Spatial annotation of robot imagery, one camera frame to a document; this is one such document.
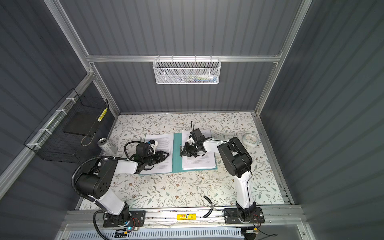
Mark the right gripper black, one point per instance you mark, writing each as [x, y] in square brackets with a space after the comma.
[187, 152]

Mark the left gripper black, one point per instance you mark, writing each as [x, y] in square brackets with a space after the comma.
[159, 156]

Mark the teal green file folder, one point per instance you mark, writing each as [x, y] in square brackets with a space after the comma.
[177, 159]

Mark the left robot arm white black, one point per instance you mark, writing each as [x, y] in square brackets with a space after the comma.
[92, 180]

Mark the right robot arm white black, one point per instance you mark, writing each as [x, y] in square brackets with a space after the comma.
[237, 162]

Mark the silver drink can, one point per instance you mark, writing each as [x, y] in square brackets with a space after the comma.
[107, 146]

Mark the yellow marker in black basket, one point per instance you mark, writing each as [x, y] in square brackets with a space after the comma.
[102, 115]

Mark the black pad in basket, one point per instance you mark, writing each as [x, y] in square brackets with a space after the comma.
[82, 124]

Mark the pens in white basket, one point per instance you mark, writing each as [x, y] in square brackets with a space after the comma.
[200, 79]

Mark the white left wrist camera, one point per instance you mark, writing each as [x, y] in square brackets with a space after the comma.
[152, 143]

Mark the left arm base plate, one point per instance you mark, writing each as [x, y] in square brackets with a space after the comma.
[129, 219]

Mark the yellow label on rail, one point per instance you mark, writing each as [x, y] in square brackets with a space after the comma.
[185, 217]

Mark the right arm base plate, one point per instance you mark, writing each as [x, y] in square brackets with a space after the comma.
[236, 216]

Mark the white wire mesh basket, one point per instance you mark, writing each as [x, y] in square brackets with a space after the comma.
[168, 73]

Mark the black wire mesh basket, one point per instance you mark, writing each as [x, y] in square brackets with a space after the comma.
[70, 135]

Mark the white perforated cable tray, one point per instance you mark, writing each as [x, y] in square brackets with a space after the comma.
[221, 233]

